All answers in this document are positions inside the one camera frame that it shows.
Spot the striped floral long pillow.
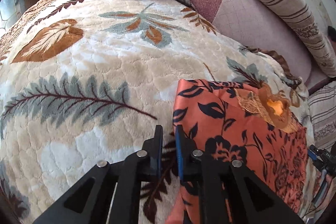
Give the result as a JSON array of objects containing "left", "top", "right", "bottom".
[{"left": 259, "top": 0, "right": 335, "bottom": 78}]

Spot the cream leaf-pattern blanket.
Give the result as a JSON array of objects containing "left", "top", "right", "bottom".
[{"left": 1, "top": 0, "right": 313, "bottom": 223}]

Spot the orange floral blouse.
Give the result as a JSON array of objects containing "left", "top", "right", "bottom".
[{"left": 173, "top": 79, "right": 307, "bottom": 212}]

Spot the striped floral side pillow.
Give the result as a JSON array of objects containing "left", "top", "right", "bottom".
[{"left": 308, "top": 81, "right": 336, "bottom": 152}]

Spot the pink quilted bolster cushion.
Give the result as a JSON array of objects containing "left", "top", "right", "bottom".
[{"left": 190, "top": 0, "right": 331, "bottom": 93}]

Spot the stained glass window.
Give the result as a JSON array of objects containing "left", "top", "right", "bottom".
[{"left": 0, "top": 0, "right": 26, "bottom": 36}]

